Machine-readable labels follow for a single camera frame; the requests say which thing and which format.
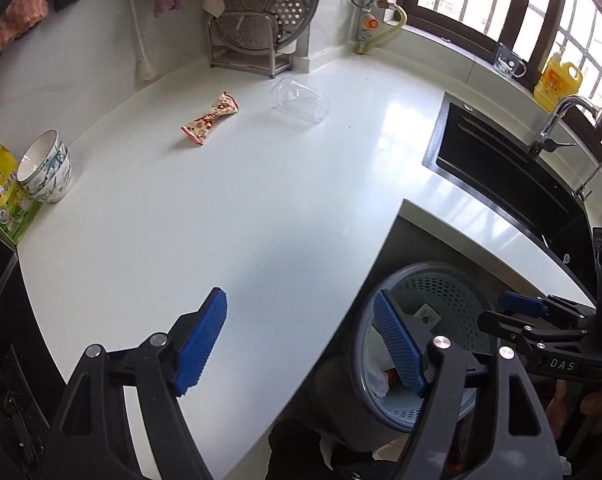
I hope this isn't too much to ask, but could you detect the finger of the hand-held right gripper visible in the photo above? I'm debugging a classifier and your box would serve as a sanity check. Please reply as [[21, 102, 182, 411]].
[[498, 291, 596, 318], [477, 310, 598, 356]]

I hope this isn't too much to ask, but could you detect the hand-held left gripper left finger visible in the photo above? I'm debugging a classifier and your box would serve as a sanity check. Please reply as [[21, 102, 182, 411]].
[[38, 287, 229, 480]]

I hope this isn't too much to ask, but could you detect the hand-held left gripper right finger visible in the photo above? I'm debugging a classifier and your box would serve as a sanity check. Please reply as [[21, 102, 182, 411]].
[[372, 290, 576, 480]]

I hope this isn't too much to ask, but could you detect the white plastic bag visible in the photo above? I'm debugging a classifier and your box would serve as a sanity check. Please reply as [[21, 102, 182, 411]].
[[368, 332, 398, 398]]

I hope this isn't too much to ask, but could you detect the grey trash bin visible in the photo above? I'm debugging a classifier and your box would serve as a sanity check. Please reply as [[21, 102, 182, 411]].
[[326, 261, 502, 461]]

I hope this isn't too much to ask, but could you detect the small chrome tap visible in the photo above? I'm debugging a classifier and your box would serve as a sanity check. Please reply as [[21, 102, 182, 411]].
[[571, 145, 602, 202]]

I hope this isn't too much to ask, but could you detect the black kitchen sink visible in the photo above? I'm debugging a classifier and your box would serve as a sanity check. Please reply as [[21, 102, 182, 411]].
[[422, 91, 602, 306]]

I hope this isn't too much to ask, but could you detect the chrome faucet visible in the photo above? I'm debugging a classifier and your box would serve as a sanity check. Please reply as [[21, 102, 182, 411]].
[[528, 95, 602, 156]]

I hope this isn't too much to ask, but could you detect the white patterned ceramic bowl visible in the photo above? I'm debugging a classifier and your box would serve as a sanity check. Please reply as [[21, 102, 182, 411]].
[[17, 130, 66, 186], [23, 147, 72, 204]]

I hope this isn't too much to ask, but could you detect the red patterned snack wrapper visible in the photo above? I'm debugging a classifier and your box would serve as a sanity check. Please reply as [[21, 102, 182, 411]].
[[181, 91, 240, 147]]

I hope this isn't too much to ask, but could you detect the yellow detergent bottle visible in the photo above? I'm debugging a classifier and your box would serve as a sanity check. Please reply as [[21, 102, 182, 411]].
[[533, 42, 584, 111]]

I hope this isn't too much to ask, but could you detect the printed glass mug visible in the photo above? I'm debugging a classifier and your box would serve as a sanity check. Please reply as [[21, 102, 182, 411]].
[[496, 42, 528, 80]]

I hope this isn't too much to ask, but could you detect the yellow green packet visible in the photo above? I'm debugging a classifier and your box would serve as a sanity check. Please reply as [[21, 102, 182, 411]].
[[0, 145, 39, 246]]

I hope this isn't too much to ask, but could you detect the clear plastic cup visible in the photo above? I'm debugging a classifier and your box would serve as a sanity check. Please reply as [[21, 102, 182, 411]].
[[270, 76, 330, 125]]

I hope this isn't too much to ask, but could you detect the dark framed window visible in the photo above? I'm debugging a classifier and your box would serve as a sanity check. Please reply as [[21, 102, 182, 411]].
[[401, 0, 602, 133]]

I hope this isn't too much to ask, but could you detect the metal dish rack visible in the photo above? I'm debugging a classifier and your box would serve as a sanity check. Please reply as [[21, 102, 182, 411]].
[[207, 10, 309, 79]]

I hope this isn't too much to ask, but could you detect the round metal steamer plate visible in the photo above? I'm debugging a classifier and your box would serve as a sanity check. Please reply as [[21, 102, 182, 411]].
[[215, 12, 276, 52]]

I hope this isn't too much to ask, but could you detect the grey gas valve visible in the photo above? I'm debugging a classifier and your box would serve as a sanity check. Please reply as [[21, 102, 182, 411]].
[[355, 0, 382, 54]]

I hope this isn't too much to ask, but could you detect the pink hanging cloth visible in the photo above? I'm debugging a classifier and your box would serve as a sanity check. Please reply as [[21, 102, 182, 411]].
[[0, 0, 49, 73]]

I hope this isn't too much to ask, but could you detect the white long-handled brush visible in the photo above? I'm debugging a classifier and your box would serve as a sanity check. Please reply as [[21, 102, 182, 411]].
[[125, 0, 156, 81]]

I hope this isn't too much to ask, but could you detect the yellow gas hose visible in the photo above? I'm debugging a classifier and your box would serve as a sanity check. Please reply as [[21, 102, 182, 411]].
[[366, 2, 408, 53]]

